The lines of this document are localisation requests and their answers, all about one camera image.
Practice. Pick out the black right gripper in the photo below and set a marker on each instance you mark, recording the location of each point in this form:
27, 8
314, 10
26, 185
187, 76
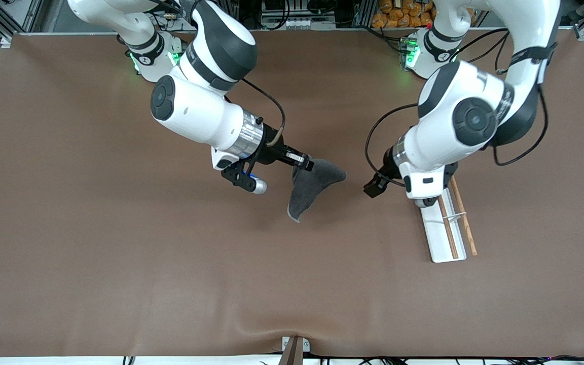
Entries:
272, 150

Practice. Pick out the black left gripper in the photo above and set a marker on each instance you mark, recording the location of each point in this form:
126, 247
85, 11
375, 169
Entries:
386, 172

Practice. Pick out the dark grey towel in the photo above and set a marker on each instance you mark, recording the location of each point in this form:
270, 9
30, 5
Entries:
312, 187

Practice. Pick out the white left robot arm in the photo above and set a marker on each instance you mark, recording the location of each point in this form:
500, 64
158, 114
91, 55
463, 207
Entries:
424, 147

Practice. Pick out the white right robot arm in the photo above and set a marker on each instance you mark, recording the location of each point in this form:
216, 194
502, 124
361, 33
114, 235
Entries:
195, 111

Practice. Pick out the white rack with wooden rods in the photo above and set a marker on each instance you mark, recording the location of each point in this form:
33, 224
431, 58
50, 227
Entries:
439, 238

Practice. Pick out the orange packaged items pile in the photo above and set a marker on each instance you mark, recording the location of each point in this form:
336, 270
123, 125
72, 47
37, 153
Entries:
403, 12

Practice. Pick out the white power strip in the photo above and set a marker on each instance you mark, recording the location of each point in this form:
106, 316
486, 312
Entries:
178, 20

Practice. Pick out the brown table mat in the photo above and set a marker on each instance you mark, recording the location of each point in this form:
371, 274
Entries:
119, 228

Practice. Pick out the aluminium frame post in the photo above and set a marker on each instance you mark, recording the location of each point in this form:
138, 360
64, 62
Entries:
364, 12

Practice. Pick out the grey camera mount pole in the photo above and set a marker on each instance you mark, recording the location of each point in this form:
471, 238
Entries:
294, 352

